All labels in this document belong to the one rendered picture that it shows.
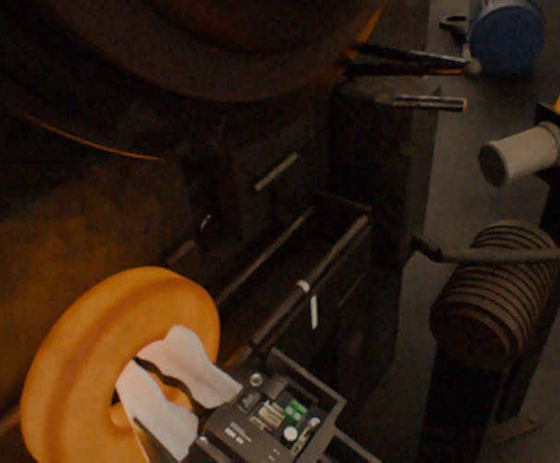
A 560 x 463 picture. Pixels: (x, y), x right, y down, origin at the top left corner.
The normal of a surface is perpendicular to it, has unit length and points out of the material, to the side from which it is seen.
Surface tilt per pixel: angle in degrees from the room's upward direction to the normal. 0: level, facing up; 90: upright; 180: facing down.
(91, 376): 89
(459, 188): 0
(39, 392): 47
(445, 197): 0
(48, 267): 90
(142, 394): 89
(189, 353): 87
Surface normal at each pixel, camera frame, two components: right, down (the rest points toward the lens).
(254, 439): 0.16, -0.65
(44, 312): 0.82, 0.32
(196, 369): -0.52, 0.53
